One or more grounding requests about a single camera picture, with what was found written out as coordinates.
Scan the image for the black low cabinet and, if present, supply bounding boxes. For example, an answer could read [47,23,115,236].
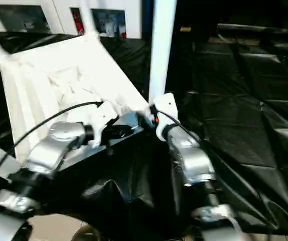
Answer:
[177,0,288,48]

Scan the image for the black work mat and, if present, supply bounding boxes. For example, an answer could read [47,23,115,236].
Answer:
[0,31,288,236]

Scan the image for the white display cabinet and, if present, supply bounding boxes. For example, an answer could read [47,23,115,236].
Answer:
[0,0,143,40]

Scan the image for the white plastic table top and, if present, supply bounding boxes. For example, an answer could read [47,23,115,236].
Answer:
[0,33,157,164]

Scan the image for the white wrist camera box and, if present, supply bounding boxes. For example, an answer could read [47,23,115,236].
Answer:
[149,92,180,142]
[86,103,120,147]

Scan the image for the red bottle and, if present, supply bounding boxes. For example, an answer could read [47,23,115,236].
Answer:
[73,9,83,36]

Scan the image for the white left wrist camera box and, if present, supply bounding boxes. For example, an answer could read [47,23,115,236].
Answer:
[86,103,120,147]

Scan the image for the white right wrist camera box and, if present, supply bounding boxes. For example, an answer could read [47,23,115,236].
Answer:
[149,92,180,142]

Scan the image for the grey left robot leg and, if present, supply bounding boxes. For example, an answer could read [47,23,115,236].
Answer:
[71,226,102,241]

